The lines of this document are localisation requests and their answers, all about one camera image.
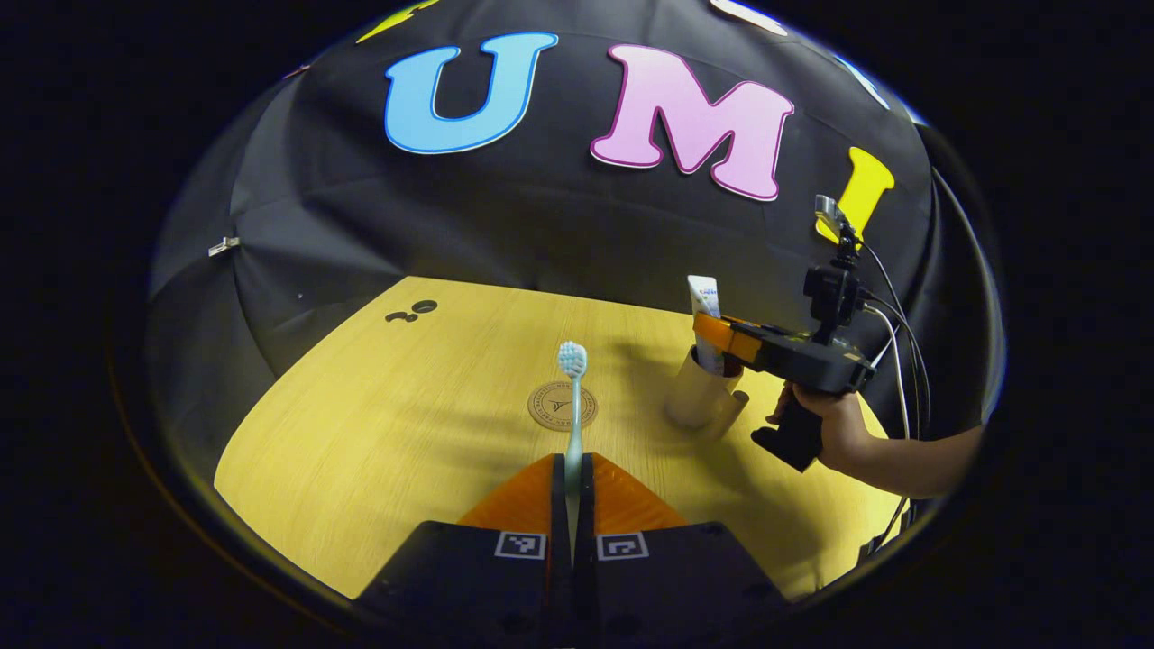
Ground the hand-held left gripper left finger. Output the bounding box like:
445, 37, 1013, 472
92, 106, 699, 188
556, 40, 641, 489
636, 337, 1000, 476
356, 453, 571, 636

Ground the beige cup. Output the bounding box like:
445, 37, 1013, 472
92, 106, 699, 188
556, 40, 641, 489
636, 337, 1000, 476
664, 347, 749, 432

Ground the wooden desktop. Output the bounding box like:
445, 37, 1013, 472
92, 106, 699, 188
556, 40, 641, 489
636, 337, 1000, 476
214, 275, 911, 603

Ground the black cable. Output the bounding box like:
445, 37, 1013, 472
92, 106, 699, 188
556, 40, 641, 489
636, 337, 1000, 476
861, 243, 934, 443

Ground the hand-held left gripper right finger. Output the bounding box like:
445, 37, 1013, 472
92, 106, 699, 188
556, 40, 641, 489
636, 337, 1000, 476
577, 453, 794, 641

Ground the mint green toothbrush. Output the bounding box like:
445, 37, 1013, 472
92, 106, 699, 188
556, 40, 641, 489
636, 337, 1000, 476
556, 341, 589, 551

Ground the white toothpaste tube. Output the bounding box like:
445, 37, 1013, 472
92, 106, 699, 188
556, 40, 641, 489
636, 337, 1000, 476
687, 275, 727, 375

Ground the black backdrop cloth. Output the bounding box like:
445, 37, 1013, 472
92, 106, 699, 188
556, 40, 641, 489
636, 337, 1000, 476
149, 0, 1002, 425

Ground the round cork coaster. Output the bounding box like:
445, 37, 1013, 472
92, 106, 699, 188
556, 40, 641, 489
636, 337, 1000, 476
527, 380, 599, 432

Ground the grey cable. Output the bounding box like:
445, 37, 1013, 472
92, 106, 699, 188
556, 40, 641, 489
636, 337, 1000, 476
861, 302, 910, 542

